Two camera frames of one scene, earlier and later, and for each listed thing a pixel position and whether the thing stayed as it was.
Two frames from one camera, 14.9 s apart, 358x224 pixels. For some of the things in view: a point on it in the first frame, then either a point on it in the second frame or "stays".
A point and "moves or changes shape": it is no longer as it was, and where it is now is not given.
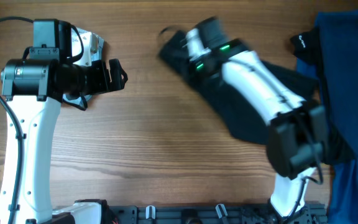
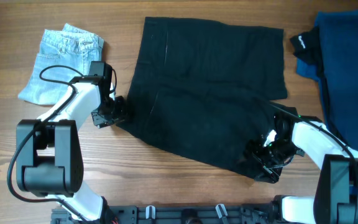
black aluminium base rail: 211,214 stays
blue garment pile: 347,68 stays
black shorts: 242,118 moves or changes shape
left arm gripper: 102,84 → 120,116
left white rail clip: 153,212 stays
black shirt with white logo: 307,46 stays
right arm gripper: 192,65 → 272,172
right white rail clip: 219,211 stays
